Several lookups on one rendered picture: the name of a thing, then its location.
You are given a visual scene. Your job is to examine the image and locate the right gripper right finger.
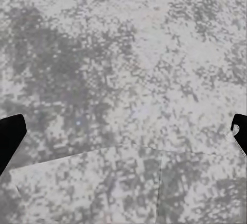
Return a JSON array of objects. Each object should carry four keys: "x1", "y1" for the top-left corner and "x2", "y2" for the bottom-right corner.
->
[{"x1": 224, "y1": 114, "x2": 247, "y2": 155}]

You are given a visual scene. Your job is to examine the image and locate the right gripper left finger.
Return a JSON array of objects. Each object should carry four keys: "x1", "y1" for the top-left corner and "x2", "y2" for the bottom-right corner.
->
[{"x1": 0, "y1": 114, "x2": 27, "y2": 175}]

